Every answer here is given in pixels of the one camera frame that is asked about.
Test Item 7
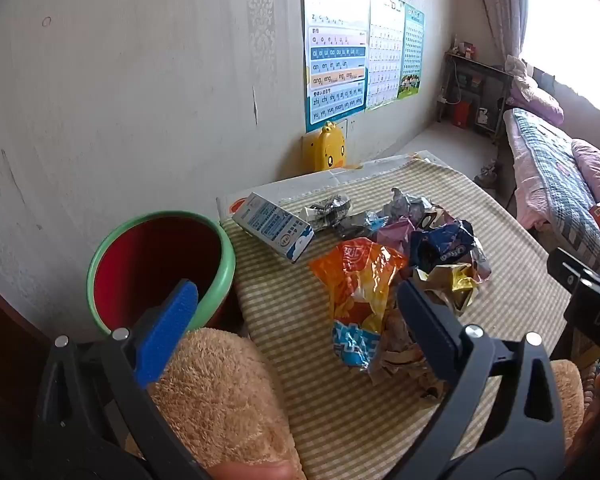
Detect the yellow duck toy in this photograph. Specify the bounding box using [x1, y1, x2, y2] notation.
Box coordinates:
[302, 121, 347, 170]

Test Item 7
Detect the checked beige tablecloth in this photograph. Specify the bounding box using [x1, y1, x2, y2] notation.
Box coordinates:
[222, 157, 573, 480]

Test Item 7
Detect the dark metal shelf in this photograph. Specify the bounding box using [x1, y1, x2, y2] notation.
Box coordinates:
[437, 50, 513, 143]

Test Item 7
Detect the blue cookie wrapper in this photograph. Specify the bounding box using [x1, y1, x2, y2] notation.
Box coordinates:
[409, 219, 481, 273]

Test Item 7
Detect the blue silver small wrapper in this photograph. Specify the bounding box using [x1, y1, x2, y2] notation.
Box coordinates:
[337, 210, 388, 240]

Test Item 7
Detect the person's right leg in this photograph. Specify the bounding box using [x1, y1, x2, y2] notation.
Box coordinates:
[550, 360, 586, 451]

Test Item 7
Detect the red bin with green rim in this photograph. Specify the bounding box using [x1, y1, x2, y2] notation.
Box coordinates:
[86, 211, 237, 337]

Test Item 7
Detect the blue letter wall poster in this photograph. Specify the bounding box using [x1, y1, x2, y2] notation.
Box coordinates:
[300, 0, 371, 133]

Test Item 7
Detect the red container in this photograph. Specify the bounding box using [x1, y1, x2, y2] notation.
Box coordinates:
[452, 100, 473, 128]

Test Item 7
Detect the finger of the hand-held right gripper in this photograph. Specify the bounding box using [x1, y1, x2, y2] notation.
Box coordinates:
[547, 247, 600, 291]

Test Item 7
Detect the purple pillow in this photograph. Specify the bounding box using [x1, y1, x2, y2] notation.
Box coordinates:
[510, 72, 565, 126]

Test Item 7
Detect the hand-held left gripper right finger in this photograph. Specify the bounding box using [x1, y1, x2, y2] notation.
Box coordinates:
[396, 277, 566, 480]

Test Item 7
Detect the pair of shoes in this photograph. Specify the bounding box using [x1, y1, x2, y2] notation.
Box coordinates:
[475, 160, 501, 188]

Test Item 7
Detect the brown maroon snack bag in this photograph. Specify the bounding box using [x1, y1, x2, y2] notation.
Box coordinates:
[367, 305, 451, 403]

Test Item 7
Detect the orange snack bag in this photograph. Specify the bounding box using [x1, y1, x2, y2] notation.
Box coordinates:
[309, 237, 410, 372]

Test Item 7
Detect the pale grid wall poster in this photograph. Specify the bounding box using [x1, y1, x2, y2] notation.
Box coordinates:
[365, 0, 408, 111]

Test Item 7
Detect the bright window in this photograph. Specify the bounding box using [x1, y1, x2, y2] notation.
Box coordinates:
[522, 0, 600, 126]

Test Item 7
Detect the gold silver wrapper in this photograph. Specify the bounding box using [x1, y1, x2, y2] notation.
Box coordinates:
[412, 240, 493, 317]

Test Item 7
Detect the wooden chair frame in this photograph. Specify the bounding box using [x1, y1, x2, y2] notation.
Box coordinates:
[575, 345, 600, 376]

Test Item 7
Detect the green blue wall poster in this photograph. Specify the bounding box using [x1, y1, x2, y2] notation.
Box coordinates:
[397, 2, 426, 98]

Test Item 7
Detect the blue white milk carton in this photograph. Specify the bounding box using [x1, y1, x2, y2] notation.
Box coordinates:
[231, 192, 315, 264]

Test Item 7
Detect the patterned curtain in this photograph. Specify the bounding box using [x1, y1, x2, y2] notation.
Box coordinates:
[472, 0, 531, 68]

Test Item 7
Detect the bed with plaid quilt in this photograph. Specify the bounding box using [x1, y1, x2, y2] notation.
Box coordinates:
[502, 107, 600, 271]

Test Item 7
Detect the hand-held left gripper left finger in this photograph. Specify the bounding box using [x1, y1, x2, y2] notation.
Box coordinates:
[32, 278, 216, 480]

